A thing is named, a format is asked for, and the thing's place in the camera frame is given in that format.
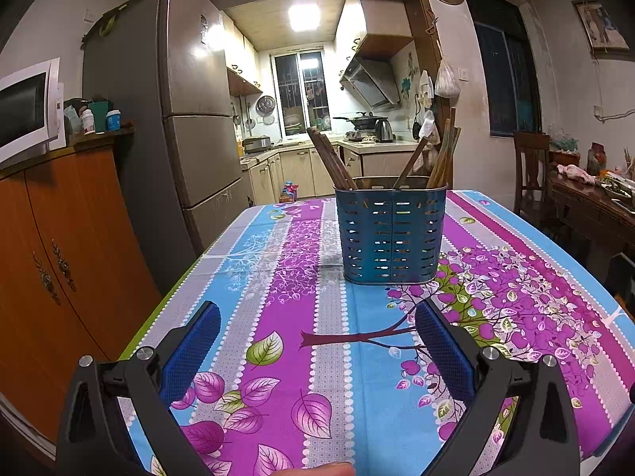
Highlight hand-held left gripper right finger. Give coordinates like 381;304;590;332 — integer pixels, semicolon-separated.
415;300;580;476

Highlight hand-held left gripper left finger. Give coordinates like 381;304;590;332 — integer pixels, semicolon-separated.
56;301;222;476

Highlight blue perforated utensil holder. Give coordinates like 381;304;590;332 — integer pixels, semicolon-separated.
333;176;448;286

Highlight person's left hand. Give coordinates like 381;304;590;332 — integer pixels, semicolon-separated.
268;462;356;476

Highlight floral striped tablecloth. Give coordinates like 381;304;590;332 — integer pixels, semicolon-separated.
116;189;635;476

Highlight orange wooden cabinet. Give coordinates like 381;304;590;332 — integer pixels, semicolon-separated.
0;126;164;457

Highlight dark wooden chair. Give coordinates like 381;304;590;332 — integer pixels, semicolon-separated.
513;131;552;220

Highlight dark wooden dining table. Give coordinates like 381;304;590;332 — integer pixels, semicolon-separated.
548;169;635;279

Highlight beige kitchen base cabinets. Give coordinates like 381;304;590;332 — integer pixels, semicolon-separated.
241;141;422;207

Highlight grey refrigerator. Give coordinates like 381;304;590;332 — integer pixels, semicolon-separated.
82;0;254;298

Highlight pink cloth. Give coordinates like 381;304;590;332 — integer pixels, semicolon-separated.
556;163;597;187

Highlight hanging cloth bags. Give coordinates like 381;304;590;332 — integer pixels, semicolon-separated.
412;70;440;169

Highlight plate of greens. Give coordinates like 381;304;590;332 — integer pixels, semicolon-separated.
600;171;635;195

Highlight glass jar red lid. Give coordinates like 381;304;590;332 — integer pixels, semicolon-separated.
587;142;606;176

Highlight black wok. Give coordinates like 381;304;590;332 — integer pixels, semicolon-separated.
333;113;378;131

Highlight white plastic bag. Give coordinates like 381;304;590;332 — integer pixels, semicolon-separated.
435;59;462;99

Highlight barred kitchen window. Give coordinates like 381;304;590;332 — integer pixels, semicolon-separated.
272;50;331;140

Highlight white microwave oven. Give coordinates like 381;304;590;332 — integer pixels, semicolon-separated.
0;58;66;169

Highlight dark room window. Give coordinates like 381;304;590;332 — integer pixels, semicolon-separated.
464;0;541;138

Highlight yellow green cloth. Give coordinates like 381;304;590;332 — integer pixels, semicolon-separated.
82;0;167;36

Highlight kitchen ceiling light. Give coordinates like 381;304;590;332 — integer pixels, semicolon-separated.
288;4;321;33

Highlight white wall cable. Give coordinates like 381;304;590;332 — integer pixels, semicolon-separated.
593;104;635;123

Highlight framed wall picture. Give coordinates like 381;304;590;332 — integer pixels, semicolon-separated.
571;0;631;56

